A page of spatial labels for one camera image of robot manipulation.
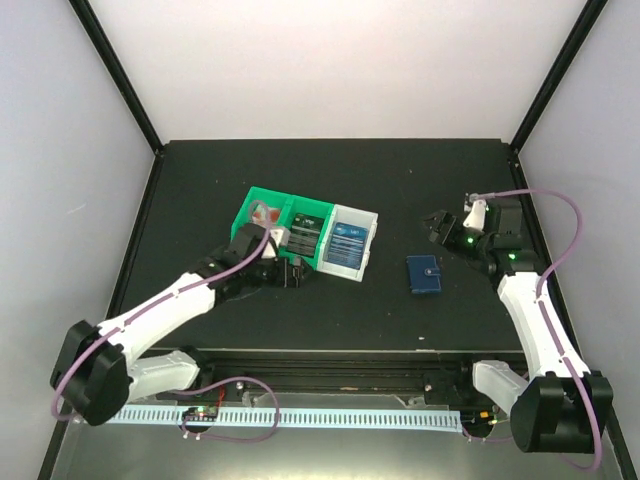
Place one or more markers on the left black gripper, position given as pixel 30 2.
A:
pixel 297 281

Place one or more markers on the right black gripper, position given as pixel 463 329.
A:
pixel 447 236

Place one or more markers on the blue leather card holder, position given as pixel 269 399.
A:
pixel 424 274

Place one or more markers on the green double card bin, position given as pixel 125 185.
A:
pixel 290 205

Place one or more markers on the white card bin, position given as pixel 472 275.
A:
pixel 340 213

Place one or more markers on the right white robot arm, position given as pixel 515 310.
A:
pixel 561 406

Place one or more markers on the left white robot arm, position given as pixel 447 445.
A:
pixel 103 367

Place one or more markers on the black card stack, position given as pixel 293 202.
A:
pixel 304 234

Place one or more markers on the blue card stack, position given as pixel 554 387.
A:
pixel 347 245

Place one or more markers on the red card stack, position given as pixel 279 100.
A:
pixel 265 215

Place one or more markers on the left circuit board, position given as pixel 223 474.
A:
pixel 200 414

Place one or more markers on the circuit board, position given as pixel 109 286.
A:
pixel 479 417
pixel 200 414

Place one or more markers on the right circuit board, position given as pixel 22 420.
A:
pixel 479 417

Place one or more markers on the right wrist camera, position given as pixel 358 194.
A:
pixel 475 208

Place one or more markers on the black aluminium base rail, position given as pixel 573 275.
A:
pixel 445 374

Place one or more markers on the white slotted cable duct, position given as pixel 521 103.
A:
pixel 377 419

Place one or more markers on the right black frame post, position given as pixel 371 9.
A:
pixel 571 46

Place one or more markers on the black frame post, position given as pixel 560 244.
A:
pixel 105 50
pixel 571 46

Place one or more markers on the left black frame post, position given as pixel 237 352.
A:
pixel 105 50

